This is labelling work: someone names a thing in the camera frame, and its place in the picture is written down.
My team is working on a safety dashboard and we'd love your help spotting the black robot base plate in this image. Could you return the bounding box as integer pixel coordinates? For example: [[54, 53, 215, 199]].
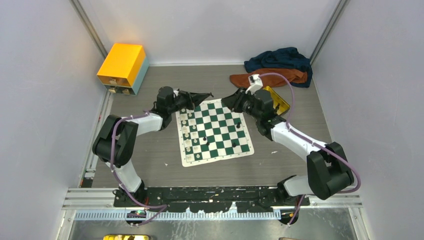
[[113, 186, 311, 215]]

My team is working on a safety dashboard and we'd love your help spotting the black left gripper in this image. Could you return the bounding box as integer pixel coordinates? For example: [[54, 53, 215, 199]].
[[168, 90, 210, 114]]

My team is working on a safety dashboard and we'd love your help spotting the aluminium wall rail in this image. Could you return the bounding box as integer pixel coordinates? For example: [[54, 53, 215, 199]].
[[310, 0, 350, 65], [69, 0, 108, 59]]

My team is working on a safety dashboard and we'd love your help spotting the yellow teal drawer box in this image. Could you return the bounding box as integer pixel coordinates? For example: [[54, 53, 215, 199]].
[[97, 43, 150, 96]]

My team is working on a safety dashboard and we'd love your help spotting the green white chess mat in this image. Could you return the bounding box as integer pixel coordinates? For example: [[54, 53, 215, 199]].
[[175, 99, 255, 168]]

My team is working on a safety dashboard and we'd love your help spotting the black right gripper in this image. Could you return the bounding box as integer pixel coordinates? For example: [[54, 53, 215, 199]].
[[222, 86, 262, 121]]

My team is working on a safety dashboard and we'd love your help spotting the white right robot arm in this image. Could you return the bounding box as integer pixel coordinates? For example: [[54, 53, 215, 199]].
[[221, 88, 355, 206]]

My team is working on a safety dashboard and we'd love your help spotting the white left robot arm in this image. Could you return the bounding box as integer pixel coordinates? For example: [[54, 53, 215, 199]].
[[92, 86, 212, 207]]

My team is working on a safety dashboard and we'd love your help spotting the gold metal tin tray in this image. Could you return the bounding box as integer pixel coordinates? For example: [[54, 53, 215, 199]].
[[263, 86, 290, 116]]

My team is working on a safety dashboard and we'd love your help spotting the dark blue cloth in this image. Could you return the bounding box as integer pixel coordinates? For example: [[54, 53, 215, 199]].
[[244, 47, 313, 88]]

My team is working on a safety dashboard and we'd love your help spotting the orange brown cloth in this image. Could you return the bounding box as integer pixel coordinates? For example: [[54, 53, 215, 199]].
[[229, 68, 310, 88]]

